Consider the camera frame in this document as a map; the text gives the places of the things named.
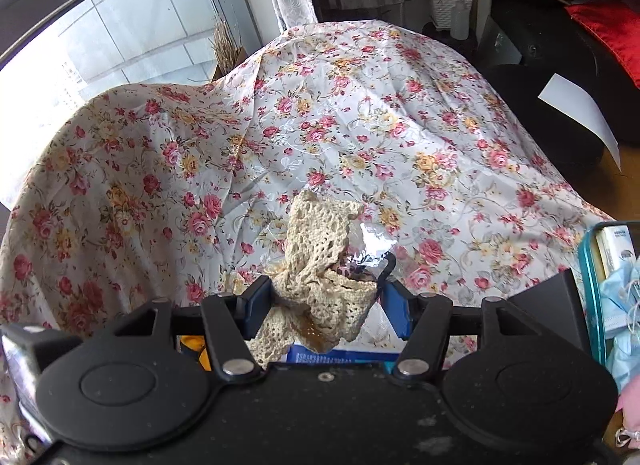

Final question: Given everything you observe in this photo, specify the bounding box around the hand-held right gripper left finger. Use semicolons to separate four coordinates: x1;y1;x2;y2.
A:
114;275;273;378

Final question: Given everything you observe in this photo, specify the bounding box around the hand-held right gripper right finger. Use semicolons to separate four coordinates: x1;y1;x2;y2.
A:
382;277;543;378

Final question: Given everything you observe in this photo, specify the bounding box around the blue tissue pack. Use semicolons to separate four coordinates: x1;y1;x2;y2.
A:
285;315;408;366

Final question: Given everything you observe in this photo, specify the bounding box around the cream crochet lace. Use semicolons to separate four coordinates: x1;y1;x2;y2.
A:
247;189;398;368

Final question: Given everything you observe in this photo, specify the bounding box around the gold and teal tin box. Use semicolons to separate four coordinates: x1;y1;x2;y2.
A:
577;219;640;376

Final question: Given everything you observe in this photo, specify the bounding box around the light blue face mask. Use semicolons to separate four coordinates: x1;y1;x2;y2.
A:
599;255;640;346

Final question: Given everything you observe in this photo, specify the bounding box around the small white box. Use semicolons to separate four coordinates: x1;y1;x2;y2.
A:
595;225;640;278

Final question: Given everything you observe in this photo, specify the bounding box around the pale blue face mask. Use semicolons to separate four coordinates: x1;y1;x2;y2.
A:
607;332;640;391

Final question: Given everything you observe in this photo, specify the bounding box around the pink pouch with silver ribbon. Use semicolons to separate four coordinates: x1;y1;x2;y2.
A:
612;377;640;451

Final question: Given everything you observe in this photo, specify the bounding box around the orange and grey scrunchie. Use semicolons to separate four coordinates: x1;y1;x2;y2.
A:
179;335;211;371

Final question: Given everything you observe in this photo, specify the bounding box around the black wedge-shaped case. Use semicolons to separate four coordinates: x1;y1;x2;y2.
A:
507;267;588;361

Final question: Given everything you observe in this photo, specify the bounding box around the floral tablecloth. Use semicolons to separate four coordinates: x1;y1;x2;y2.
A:
0;18;616;465

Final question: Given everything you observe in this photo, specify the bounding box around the dried grass bundle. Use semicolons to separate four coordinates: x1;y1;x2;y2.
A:
209;15;246;76

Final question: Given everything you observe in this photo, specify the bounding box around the white paper sheet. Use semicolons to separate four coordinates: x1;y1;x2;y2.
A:
537;72;622;171

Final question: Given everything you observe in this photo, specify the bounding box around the black sofa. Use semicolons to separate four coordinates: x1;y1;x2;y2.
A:
475;0;640;176

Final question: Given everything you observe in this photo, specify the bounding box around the white plastic bottle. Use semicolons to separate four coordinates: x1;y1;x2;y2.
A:
450;0;471;41

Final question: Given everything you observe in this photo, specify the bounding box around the window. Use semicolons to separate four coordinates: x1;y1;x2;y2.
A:
0;0;261;111

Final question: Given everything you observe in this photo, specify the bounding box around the red cushion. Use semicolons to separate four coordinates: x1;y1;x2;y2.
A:
565;0;640;88

